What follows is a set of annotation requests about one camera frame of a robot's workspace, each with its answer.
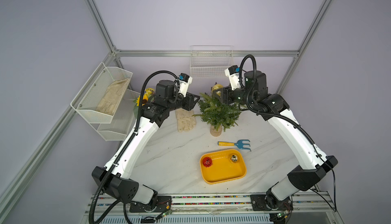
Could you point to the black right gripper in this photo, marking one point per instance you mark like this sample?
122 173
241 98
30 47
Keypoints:
228 93

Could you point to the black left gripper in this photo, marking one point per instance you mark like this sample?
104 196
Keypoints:
189 102

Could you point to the red glitter ball ornament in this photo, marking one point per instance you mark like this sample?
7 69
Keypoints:
207 162

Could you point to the matte gold ball ornament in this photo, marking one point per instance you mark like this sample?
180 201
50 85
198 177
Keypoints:
216 87

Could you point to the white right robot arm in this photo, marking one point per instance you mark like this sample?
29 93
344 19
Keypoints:
313 163

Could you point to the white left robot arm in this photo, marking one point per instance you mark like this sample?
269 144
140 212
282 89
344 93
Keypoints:
114 178

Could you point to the small green christmas tree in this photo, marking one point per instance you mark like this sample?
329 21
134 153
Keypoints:
219 116

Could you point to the dark vase with sunflower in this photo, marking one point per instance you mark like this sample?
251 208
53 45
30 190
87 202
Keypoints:
148 93

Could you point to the beige glove on table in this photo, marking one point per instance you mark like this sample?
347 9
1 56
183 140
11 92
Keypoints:
185 120

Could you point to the blue yellow garden fork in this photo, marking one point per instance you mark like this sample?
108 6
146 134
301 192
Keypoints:
242 144

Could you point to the beige glove in shelf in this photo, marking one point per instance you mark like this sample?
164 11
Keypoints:
112 97

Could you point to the yellow plastic tray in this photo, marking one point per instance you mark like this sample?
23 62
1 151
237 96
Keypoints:
223 169

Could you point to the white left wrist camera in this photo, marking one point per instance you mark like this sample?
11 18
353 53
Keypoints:
184 81

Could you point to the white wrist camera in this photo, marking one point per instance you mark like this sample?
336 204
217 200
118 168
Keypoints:
233 74
184 81

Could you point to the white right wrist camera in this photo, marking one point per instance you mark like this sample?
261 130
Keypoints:
233 74

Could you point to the white wire wall basket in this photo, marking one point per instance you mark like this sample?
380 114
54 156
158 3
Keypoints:
210 61

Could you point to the white mesh wall shelf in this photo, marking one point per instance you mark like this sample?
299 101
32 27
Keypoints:
110 128

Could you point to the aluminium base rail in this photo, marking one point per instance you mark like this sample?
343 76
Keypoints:
239 208

